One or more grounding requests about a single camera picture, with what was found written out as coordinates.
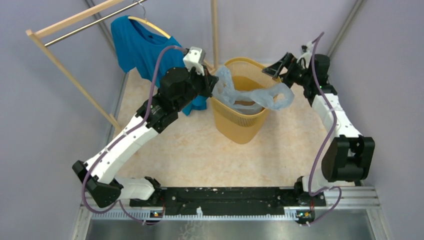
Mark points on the wooden clothes hanger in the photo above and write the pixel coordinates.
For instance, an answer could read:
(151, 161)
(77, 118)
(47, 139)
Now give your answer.
(144, 20)

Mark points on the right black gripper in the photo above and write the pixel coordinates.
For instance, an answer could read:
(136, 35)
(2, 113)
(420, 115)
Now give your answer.
(274, 70)

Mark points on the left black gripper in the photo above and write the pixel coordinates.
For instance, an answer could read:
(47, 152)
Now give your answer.
(209, 82)

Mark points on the blue t-shirt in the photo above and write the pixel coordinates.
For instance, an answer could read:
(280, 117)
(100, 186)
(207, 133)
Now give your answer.
(137, 47)

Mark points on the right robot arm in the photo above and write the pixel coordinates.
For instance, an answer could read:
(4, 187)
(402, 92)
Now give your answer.
(349, 154)

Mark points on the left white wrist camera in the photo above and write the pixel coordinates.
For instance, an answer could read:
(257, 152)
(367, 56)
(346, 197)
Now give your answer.
(195, 59)

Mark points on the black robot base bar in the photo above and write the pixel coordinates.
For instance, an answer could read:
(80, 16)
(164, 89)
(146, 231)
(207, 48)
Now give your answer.
(228, 201)

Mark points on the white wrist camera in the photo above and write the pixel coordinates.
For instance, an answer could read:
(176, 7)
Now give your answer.
(195, 59)
(306, 53)

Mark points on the light blue plastic trash bag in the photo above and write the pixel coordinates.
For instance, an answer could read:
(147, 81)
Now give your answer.
(250, 102)

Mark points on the white toothed cable duct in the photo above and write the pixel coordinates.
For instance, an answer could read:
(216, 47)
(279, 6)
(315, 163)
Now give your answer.
(153, 215)

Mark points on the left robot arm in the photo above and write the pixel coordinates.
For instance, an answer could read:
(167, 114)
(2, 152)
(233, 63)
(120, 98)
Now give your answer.
(178, 87)

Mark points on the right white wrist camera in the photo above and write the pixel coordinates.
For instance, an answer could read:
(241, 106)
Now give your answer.
(306, 53)

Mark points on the yellow mesh trash bin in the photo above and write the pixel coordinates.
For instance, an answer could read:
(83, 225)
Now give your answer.
(241, 128)

